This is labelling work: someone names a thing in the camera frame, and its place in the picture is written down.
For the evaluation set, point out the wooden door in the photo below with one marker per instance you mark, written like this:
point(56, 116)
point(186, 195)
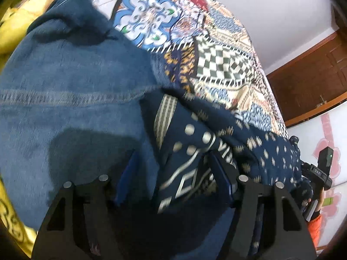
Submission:
point(306, 86)

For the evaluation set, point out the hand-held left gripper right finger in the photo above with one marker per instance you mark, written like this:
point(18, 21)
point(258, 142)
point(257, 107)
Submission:
point(223, 176)

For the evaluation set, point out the white sliding wardrobe door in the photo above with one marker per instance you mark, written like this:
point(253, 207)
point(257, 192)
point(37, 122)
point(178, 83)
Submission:
point(333, 216)

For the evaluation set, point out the patchwork bedsheet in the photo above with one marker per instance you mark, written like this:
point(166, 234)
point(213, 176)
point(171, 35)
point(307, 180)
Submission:
point(217, 46)

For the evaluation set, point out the person's right hand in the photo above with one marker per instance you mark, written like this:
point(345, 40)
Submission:
point(307, 195)

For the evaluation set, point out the yellow printed blanket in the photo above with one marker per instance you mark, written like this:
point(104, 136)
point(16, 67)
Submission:
point(19, 19)

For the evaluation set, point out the blue denim garment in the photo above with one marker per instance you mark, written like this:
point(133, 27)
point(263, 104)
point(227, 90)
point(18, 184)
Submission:
point(67, 100)

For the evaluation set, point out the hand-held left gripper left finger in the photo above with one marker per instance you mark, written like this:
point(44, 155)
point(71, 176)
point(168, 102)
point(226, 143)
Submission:
point(126, 181)

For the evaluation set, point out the navy patterned hoodie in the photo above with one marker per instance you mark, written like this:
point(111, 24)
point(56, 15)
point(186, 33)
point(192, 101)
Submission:
point(217, 146)

